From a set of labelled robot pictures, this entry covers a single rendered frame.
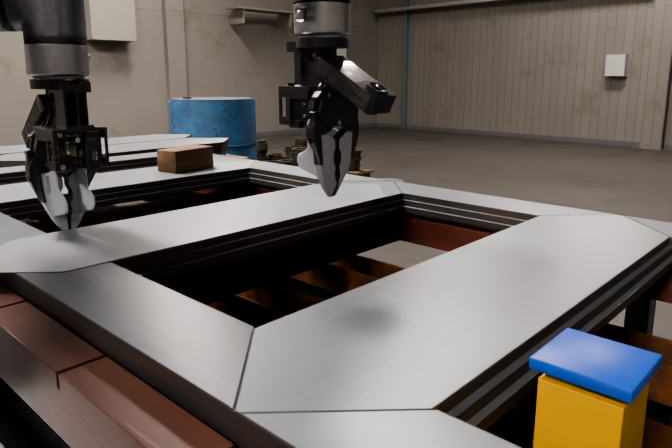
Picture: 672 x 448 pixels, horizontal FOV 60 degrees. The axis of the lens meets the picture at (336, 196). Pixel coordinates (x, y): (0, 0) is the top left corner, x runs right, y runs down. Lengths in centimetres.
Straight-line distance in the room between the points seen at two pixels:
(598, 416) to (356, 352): 18
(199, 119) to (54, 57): 317
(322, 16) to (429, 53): 1115
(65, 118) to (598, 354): 65
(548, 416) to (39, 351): 41
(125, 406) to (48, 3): 53
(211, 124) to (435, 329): 351
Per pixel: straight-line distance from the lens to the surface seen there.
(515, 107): 1086
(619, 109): 1012
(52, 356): 56
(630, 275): 75
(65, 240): 84
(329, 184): 79
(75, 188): 89
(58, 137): 83
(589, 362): 40
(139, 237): 82
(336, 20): 77
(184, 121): 402
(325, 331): 50
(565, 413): 40
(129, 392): 48
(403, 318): 53
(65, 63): 83
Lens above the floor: 106
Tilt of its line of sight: 12 degrees down
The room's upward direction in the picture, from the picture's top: straight up
